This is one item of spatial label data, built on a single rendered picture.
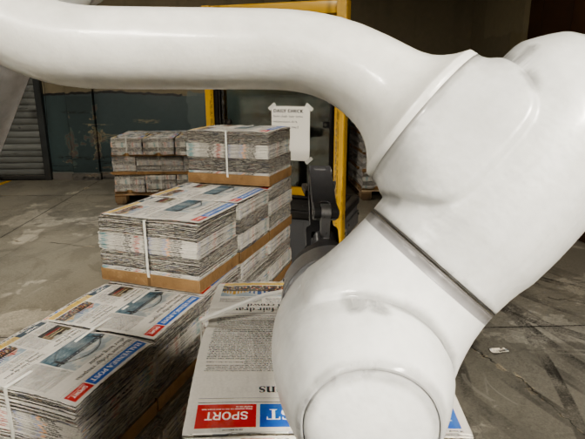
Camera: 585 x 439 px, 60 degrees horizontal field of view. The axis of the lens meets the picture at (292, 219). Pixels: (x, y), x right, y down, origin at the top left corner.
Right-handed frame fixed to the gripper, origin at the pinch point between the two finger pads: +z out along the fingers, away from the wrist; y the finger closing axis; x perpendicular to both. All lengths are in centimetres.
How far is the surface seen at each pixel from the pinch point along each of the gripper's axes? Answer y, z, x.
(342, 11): -66, 180, 26
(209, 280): 36, 95, -25
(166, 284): 37, 93, -38
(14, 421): 53, 43, -63
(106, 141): 20, 740, -262
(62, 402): 45, 36, -49
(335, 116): -19, 184, 25
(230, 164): 3, 148, -22
